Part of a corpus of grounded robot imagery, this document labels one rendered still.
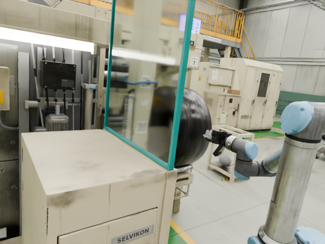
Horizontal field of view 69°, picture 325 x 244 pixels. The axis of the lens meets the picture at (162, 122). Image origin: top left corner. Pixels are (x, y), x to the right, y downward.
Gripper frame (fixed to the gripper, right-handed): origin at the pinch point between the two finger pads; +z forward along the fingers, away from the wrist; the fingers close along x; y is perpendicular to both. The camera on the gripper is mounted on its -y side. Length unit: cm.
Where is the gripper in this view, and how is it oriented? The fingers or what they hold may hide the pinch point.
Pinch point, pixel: (204, 136)
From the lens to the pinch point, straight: 158.4
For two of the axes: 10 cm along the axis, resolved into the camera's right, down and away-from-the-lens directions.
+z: -5.8, -2.3, 7.8
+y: 1.1, -9.7, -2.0
